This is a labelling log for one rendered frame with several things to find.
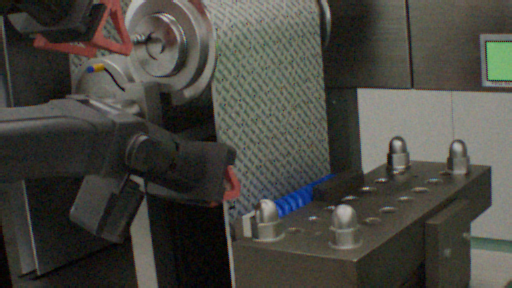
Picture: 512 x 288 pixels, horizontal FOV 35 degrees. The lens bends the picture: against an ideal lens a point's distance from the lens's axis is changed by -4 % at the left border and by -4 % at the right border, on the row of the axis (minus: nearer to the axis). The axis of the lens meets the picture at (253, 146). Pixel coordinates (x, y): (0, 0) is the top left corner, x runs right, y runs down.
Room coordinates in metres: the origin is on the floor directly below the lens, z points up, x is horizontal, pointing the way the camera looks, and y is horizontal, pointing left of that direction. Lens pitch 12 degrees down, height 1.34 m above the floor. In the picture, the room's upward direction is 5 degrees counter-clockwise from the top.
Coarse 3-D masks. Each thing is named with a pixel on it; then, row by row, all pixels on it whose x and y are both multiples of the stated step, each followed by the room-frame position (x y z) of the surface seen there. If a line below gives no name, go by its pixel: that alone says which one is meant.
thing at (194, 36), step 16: (160, 0) 0.99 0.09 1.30; (176, 0) 0.98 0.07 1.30; (144, 16) 1.01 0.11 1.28; (176, 16) 0.98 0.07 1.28; (192, 16) 0.97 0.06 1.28; (128, 32) 1.02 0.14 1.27; (192, 32) 0.96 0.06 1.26; (192, 48) 0.96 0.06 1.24; (192, 64) 0.97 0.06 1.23; (144, 80) 1.01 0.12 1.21; (160, 80) 1.00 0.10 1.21; (176, 80) 0.98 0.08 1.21; (192, 80) 0.97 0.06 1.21
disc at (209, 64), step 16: (144, 0) 1.02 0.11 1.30; (192, 0) 0.97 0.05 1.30; (128, 16) 1.04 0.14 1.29; (208, 16) 0.96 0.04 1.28; (208, 32) 0.96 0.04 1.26; (208, 48) 0.96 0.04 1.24; (128, 64) 1.04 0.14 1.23; (208, 64) 0.96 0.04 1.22; (208, 80) 0.97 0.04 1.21; (160, 96) 1.01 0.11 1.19; (176, 96) 1.00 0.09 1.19; (192, 96) 0.98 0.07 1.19
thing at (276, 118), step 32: (288, 64) 1.09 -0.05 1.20; (320, 64) 1.15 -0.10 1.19; (224, 96) 0.98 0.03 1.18; (256, 96) 1.03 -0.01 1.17; (288, 96) 1.08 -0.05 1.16; (320, 96) 1.14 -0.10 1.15; (224, 128) 0.97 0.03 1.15; (256, 128) 1.02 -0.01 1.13; (288, 128) 1.08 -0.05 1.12; (320, 128) 1.14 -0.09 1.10; (256, 160) 1.02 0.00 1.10; (288, 160) 1.07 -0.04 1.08; (320, 160) 1.14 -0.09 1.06; (256, 192) 1.01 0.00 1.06; (288, 192) 1.07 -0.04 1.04
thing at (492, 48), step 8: (488, 48) 1.09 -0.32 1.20; (496, 48) 1.08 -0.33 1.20; (504, 48) 1.07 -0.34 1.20; (488, 56) 1.09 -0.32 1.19; (496, 56) 1.08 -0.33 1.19; (504, 56) 1.07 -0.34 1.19; (488, 64) 1.09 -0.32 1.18; (496, 64) 1.08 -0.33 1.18; (504, 64) 1.07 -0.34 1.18; (488, 72) 1.09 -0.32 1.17; (496, 72) 1.08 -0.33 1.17; (504, 72) 1.08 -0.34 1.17
